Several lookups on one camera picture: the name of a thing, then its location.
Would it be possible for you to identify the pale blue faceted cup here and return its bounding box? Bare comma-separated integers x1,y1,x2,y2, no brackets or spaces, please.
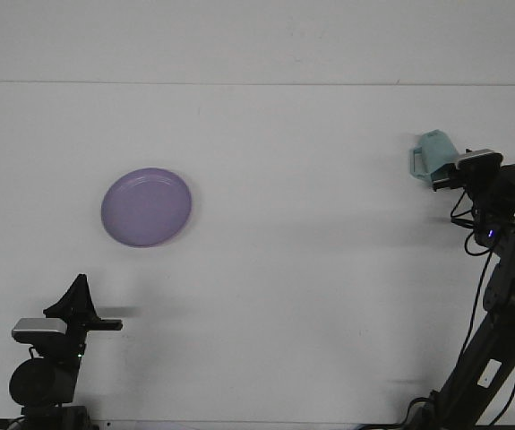
408,129,460,187

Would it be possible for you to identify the pale purple round plate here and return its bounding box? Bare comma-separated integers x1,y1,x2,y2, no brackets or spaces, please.
100,167,193,248

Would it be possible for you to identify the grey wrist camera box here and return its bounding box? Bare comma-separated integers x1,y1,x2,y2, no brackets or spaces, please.
12,317,68,344
456,147,504,172

